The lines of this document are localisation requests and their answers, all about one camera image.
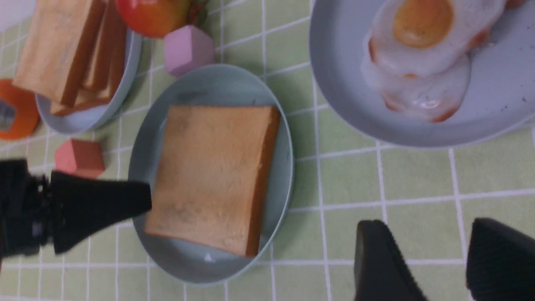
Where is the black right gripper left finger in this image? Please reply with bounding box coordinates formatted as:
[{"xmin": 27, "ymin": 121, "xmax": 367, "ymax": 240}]
[{"xmin": 354, "ymin": 219, "xmax": 427, "ymax": 301}]

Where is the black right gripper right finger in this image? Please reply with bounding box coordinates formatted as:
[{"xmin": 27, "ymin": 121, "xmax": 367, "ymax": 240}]
[{"xmin": 466, "ymin": 218, "xmax": 535, "ymax": 301}]

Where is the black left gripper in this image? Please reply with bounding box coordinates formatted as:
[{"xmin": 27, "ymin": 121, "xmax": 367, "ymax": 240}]
[{"xmin": 0, "ymin": 158, "xmax": 152, "ymax": 259}]

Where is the toast slice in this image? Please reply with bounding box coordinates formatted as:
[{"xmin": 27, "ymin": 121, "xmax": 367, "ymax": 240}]
[
  {"xmin": 13, "ymin": 0, "xmax": 107, "ymax": 106},
  {"xmin": 82, "ymin": 0, "xmax": 122, "ymax": 91},
  {"xmin": 145, "ymin": 105, "xmax": 280, "ymax": 257},
  {"xmin": 50, "ymin": 20, "xmax": 127, "ymax": 117}
]

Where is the fried egg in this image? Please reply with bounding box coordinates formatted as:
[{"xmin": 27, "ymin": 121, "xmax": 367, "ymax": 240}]
[
  {"xmin": 360, "ymin": 33, "xmax": 471, "ymax": 122},
  {"xmin": 363, "ymin": 0, "xmax": 507, "ymax": 77}
]

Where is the salmon red cube block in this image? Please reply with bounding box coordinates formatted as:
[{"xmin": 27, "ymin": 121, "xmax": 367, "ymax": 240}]
[{"xmin": 54, "ymin": 139, "xmax": 105, "ymax": 179}]

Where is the light blue bread plate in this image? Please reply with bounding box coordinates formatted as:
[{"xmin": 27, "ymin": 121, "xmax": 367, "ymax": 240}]
[{"xmin": 35, "ymin": 29, "xmax": 142, "ymax": 135}]

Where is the orange fruit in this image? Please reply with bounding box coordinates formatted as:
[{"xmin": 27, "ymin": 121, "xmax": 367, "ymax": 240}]
[{"xmin": 0, "ymin": 78, "xmax": 40, "ymax": 140}]

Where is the grey blue egg plate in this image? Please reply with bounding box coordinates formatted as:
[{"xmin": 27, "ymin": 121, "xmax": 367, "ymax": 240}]
[{"xmin": 309, "ymin": 0, "xmax": 535, "ymax": 148}]

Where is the pink cube block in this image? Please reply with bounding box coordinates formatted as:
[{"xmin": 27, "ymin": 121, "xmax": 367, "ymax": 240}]
[{"xmin": 163, "ymin": 25, "xmax": 216, "ymax": 77}]

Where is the red apple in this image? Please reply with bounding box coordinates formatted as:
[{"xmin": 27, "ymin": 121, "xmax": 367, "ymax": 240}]
[{"xmin": 115, "ymin": 0, "xmax": 209, "ymax": 39}]

